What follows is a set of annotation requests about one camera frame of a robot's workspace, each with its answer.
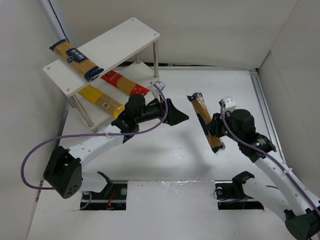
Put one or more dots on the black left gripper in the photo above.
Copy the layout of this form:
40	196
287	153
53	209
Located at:
169	111

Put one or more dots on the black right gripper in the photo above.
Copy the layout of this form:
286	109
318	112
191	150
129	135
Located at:
216	125

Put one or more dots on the clear navy-end spaghetti bag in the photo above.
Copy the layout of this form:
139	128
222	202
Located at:
204	119

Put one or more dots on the red spaghetti bag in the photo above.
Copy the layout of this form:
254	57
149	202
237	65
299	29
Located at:
124	84

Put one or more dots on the yellow spaghetti bag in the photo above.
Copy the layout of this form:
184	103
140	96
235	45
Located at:
101	100

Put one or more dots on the navy label spaghetti bag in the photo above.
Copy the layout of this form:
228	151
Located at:
76	60

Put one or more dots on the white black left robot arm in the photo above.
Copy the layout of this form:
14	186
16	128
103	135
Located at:
65	168

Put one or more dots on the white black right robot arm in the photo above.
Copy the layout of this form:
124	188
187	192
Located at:
294	204

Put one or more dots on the white two-tier shelf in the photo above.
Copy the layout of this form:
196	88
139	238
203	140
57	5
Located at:
131	49

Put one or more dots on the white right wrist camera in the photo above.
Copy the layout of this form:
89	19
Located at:
228	105

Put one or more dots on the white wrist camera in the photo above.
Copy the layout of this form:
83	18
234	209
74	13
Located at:
156	87
228	105

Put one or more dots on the aluminium frame rail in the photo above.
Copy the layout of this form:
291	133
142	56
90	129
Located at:
272	133

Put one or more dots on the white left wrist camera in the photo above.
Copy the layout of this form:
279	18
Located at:
156	87

